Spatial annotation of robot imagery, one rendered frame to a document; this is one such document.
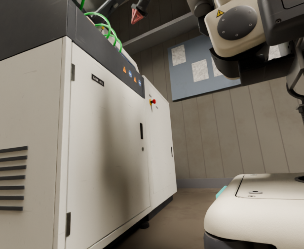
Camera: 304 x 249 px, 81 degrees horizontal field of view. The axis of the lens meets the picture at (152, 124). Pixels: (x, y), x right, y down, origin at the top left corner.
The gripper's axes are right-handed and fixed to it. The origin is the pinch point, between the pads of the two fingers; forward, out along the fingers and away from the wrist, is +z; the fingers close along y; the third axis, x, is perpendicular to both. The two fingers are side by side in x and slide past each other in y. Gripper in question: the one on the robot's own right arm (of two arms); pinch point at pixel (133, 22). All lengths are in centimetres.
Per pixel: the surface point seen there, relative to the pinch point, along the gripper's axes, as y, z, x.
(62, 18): -30, 19, 47
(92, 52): -33, 24, 33
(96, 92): -45, 36, 30
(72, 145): -63, 49, 42
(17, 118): -42, 55, 51
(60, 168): -68, 53, 46
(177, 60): 78, -16, -157
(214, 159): -56, 65, -164
